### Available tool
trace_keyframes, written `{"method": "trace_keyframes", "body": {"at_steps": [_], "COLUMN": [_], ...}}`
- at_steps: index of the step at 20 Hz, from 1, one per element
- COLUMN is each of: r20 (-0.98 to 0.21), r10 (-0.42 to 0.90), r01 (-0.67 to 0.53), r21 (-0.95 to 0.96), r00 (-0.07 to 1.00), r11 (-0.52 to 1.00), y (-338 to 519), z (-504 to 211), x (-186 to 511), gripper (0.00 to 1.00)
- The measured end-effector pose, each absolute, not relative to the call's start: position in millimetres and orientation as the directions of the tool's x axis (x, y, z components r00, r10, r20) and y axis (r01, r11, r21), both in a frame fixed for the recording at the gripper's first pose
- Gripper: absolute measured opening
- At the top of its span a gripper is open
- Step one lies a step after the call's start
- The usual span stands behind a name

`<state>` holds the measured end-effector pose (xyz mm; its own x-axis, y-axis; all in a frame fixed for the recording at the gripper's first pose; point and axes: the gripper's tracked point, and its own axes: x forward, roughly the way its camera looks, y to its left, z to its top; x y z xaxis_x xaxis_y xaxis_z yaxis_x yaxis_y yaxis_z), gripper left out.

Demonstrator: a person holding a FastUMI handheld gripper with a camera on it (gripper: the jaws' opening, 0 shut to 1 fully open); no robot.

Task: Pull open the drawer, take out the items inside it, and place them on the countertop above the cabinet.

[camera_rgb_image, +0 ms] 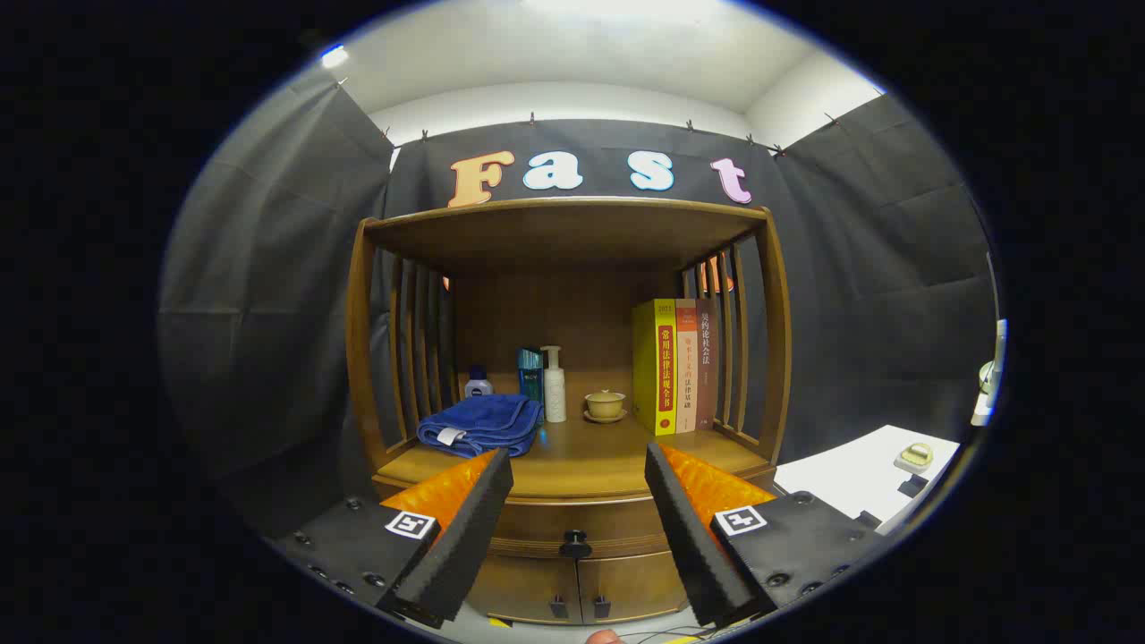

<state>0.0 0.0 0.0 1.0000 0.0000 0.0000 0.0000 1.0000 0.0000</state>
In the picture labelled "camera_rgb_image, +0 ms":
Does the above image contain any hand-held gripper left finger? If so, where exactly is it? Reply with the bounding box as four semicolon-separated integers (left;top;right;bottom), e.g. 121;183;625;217
273;447;515;630

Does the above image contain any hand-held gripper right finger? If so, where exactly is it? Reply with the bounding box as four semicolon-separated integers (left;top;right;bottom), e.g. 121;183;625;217
644;441;882;629

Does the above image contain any wooden drawer with black knob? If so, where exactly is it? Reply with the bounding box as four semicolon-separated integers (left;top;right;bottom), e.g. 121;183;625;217
372;465;777;563

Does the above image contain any wooden cabinet door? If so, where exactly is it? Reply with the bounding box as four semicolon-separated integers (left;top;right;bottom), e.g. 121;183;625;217
577;550;690;624
465;555;581;624

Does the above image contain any wooden countertop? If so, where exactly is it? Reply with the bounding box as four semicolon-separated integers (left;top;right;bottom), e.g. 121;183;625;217
376;371;775;502

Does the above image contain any white side cabinet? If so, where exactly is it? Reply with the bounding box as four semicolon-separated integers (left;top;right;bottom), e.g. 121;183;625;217
774;425;963;536

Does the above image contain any wooden cabinet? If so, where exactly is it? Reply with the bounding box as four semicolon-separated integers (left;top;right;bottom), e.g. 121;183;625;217
345;197;793;625

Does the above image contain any blue folded towel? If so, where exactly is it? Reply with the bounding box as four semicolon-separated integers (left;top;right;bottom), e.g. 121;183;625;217
417;394;545;459

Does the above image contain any white and orange book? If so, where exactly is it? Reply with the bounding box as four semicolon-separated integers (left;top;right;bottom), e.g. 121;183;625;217
674;299;700;434

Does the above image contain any brown book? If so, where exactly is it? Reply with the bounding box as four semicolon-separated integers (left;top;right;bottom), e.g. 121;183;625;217
696;299;719;430

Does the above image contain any white pump bottle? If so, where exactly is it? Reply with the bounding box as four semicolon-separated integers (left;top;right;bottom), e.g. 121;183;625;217
540;345;568;423

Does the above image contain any blue glass bottle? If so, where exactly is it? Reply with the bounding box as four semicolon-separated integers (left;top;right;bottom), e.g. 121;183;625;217
517;347;547;403

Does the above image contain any thick yellow book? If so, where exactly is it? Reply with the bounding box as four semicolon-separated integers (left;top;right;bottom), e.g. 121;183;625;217
632;299;678;436

